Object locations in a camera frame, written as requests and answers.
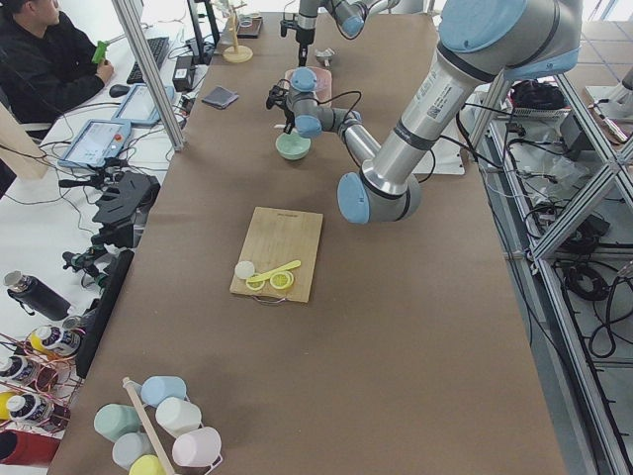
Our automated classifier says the lemon slice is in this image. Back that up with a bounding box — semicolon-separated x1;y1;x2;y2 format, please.
245;281;266;292
269;270;295;290

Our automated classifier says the metal ice scoop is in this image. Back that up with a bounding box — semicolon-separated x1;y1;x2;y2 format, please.
315;47;336;68

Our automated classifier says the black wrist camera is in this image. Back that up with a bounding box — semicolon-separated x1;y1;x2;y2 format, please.
265;84;289;110
280;18;297;38

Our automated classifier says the blue teach pendant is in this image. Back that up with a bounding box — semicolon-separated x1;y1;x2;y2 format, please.
112;83;160;128
57;120;132;168

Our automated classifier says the lemon slice lower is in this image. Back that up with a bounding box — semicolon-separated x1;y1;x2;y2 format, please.
245;281;266;292

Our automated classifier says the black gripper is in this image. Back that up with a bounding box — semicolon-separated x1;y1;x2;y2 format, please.
283;103;296;135
298;44;309;67

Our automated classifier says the dark wooden tray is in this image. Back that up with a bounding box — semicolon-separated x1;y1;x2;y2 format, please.
237;16;263;39

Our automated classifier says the mint green bowl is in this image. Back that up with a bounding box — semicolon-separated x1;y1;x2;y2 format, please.
275;131;312;160

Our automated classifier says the black water bottle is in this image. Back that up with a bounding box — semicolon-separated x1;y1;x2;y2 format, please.
3;270;71;322

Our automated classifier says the aluminium frame post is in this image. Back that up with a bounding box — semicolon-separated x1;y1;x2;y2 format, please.
112;0;185;152

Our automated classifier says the white plastic cup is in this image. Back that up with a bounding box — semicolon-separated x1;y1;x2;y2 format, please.
155;397;202;437

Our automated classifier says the lemon slice upper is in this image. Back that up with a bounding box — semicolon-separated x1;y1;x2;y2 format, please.
269;270;295;290

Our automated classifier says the pink bowl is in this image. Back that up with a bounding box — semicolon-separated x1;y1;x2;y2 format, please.
286;66;332;105

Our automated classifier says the black computer mouse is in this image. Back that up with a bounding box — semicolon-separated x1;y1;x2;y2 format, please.
109;84;130;98

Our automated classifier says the seated person in black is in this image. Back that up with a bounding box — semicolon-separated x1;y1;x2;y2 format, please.
1;0;114;124

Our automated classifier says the pink plastic cup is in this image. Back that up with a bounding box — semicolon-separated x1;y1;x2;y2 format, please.
172;427;223;467

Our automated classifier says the blue teach pendant near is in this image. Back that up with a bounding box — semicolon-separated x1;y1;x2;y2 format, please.
57;120;132;168

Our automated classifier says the grey folded cloth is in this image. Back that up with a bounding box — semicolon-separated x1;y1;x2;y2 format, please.
202;86;239;110

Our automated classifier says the black power box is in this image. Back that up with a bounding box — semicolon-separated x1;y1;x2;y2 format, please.
172;55;196;92

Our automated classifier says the grey plastic cup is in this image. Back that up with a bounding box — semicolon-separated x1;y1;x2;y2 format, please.
112;432;154;470

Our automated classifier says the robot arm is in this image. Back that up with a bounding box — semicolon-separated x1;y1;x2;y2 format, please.
266;0;583;224
280;0;401;67

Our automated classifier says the yellow sauce bottle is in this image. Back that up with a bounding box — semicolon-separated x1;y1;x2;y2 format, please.
33;326;82;357

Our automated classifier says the white steamed bun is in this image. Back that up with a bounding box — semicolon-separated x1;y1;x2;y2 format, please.
233;260;256;280

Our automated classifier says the beige serving tray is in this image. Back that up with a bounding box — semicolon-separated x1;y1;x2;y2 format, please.
283;66;332;115

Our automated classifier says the black gripper tool stand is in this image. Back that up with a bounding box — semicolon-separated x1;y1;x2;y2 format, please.
91;171;160;248

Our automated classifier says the wooden cup rack rod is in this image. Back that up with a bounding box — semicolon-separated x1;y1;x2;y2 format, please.
122;376;177;475

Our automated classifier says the wooden cup stand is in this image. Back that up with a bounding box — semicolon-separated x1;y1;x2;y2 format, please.
223;1;253;63

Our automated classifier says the yellow plastic cup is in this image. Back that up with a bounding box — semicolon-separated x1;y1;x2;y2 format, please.
129;454;166;475

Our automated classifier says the black bar on table edge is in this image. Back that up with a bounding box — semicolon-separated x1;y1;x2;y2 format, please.
75;249;135;379

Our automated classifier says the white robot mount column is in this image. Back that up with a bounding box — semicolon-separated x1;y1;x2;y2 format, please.
409;78;510;176

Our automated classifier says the bamboo cutting board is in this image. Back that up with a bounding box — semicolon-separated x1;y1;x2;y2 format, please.
229;207;323;303

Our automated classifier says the black keyboard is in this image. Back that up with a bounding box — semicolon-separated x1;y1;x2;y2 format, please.
126;37;171;85

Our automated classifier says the green plastic cup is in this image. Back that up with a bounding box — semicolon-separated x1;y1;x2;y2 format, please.
93;404;141;442

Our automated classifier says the blue plastic cup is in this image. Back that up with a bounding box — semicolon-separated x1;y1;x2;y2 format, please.
140;375;187;408

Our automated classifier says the blue teach pendant far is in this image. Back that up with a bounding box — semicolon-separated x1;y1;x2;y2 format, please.
112;83;160;128

